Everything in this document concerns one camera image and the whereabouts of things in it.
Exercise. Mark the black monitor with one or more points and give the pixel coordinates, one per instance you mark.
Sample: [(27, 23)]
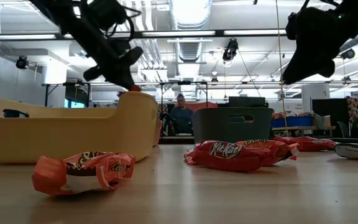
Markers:
[(247, 102)]

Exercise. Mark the black overhead light bar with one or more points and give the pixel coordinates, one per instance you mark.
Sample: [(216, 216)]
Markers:
[(219, 32)]

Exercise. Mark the red KitKat candy bar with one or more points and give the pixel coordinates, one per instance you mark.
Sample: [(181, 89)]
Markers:
[(319, 144), (225, 161)]

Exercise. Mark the dark grey plastic basket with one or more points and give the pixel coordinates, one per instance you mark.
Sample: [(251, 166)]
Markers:
[(216, 127)]

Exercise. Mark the silver ventilation duct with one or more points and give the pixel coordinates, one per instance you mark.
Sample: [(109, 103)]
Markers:
[(190, 18)]

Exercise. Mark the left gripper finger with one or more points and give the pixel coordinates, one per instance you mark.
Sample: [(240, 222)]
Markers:
[(117, 77), (126, 73)]

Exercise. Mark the black partition panel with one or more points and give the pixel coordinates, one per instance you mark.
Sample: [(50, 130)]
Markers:
[(331, 112)]

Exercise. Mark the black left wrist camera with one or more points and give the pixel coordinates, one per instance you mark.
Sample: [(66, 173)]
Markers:
[(107, 14)]

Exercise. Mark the black ceiling-mounted camera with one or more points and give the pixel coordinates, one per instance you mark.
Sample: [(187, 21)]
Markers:
[(230, 49), (348, 53), (22, 63)]

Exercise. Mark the orange Reese's candy pack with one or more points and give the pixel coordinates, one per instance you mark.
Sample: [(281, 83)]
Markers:
[(278, 149), (110, 169), (135, 88)]

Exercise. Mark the blue storage bin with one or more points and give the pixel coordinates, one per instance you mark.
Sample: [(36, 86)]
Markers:
[(294, 122)]

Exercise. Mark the yellow plastic basket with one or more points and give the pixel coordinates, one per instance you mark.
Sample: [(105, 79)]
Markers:
[(73, 137)]

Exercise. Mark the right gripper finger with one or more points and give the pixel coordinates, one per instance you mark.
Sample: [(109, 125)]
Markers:
[(292, 73), (306, 75)]

